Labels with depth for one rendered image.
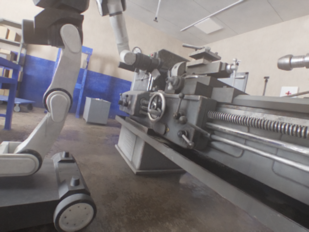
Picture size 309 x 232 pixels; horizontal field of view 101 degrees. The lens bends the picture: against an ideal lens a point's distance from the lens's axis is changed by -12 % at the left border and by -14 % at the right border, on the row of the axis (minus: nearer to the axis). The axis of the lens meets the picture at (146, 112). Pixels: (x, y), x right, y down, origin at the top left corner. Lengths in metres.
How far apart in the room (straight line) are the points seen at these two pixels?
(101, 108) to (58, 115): 2.63
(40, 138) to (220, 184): 0.87
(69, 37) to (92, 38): 4.11
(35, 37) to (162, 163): 1.48
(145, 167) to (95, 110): 2.14
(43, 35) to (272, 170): 1.19
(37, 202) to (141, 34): 5.19
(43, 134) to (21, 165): 0.17
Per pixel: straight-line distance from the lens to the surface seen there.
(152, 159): 1.57
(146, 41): 5.47
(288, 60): 1.05
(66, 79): 0.86
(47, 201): 0.86
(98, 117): 3.42
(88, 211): 0.89
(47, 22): 0.89
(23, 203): 0.86
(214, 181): 0.72
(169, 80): 0.89
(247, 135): 0.73
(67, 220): 0.89
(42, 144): 0.91
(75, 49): 0.85
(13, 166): 0.91
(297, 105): 0.76
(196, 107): 0.80
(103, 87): 4.75
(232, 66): 0.96
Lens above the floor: 0.69
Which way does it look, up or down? 3 degrees down
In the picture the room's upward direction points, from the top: 12 degrees clockwise
